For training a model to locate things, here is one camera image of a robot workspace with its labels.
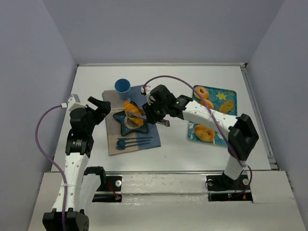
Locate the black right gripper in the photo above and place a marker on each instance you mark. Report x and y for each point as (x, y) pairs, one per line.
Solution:
(152, 115)

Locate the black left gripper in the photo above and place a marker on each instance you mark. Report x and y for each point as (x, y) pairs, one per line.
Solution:
(95, 111)

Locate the metal serving tongs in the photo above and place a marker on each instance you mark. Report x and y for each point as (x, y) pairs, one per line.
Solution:
(163, 122)

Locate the orange striped croissant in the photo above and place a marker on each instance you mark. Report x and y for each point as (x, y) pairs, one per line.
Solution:
(129, 107)

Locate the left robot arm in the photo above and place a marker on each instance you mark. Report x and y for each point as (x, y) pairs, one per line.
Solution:
(79, 182)

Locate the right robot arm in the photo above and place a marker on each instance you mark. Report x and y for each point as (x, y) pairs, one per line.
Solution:
(238, 132)

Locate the glazed twisted bread roll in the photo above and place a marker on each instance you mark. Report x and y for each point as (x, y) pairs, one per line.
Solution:
(205, 134)

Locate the speckled bread slice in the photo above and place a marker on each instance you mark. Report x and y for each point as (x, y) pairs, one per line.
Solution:
(226, 107)

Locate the blue starfish-shaped plate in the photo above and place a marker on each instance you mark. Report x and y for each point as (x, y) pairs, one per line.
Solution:
(128, 126)

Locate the blue plastic knife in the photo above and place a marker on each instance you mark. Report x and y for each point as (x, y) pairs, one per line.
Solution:
(136, 138)

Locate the blue plastic cup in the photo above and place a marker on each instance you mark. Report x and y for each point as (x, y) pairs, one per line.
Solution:
(122, 87)

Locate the blue beige placemat cloth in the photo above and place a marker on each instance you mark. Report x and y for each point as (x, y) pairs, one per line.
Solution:
(113, 127)

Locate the blue plastic spoon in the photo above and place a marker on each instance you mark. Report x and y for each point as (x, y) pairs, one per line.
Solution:
(123, 144)

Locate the orange oval bun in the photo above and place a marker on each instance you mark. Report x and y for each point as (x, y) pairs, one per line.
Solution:
(207, 102)

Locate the teal floral tray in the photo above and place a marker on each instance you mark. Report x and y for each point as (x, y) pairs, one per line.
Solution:
(217, 97)

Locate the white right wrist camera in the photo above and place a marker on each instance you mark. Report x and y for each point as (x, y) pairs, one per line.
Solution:
(146, 90)

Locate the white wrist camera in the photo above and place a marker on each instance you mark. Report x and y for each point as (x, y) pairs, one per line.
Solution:
(73, 102)
(146, 90)

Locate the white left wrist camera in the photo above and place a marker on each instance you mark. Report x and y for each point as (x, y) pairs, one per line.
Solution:
(73, 102)

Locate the orange ring donut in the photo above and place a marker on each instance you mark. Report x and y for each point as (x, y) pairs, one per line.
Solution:
(201, 92)

